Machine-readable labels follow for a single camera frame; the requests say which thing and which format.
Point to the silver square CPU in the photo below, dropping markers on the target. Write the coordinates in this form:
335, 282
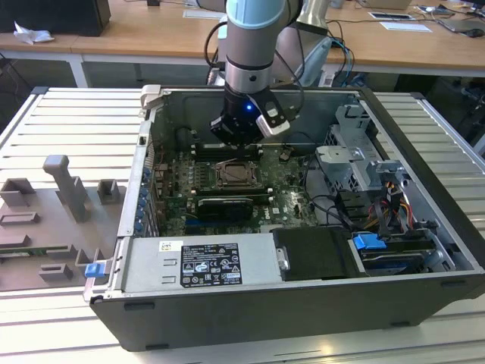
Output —
238, 175

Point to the blue case release tab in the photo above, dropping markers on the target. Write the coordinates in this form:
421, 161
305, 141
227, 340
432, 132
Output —
94, 271

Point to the black graphics card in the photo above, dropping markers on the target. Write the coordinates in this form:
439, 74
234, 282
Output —
227, 208

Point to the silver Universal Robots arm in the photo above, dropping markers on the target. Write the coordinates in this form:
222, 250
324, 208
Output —
250, 49

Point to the hard disk in blue carrier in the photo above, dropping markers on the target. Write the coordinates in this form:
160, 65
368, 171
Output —
367, 242

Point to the flat tablet with dark frame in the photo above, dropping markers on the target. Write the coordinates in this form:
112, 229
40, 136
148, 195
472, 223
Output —
390, 15

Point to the grey parts rack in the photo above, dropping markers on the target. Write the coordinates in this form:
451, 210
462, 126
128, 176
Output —
38, 227

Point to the green motherboard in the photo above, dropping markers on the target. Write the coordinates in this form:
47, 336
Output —
291, 201

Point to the grey power supply with label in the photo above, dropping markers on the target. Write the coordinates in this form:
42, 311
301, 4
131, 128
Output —
144, 265

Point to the pale blue teach pendant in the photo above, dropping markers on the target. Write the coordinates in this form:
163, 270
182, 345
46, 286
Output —
318, 57

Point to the black round capacitor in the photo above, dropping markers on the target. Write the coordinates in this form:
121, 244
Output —
183, 135

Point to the black open PC case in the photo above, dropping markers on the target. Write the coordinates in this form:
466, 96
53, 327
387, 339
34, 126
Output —
265, 322

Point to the black computer tower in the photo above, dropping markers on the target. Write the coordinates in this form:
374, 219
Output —
57, 15

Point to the black plastic shroud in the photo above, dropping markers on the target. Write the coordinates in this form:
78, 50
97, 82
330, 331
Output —
318, 254

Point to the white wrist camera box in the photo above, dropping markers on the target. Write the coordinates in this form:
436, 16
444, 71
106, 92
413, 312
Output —
273, 121

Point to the silver metal drive cage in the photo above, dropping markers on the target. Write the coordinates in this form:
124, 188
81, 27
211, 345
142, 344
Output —
341, 159

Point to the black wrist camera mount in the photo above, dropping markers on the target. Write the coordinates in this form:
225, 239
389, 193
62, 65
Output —
216, 125

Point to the green RAM stick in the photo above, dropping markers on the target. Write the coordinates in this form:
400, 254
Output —
22, 252

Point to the white paper sheet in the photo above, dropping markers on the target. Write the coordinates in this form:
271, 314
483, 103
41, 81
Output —
405, 26

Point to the crumpled white paper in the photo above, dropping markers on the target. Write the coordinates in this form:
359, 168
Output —
32, 34

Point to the CPU socket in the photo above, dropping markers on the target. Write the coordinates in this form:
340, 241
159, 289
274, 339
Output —
216, 179

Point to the grey laptop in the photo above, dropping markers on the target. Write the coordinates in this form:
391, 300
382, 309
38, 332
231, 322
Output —
460, 24

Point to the long wooden desk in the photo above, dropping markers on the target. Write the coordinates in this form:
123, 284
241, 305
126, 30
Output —
151, 34

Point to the black computer mouse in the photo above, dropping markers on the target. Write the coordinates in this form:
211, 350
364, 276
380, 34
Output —
473, 33

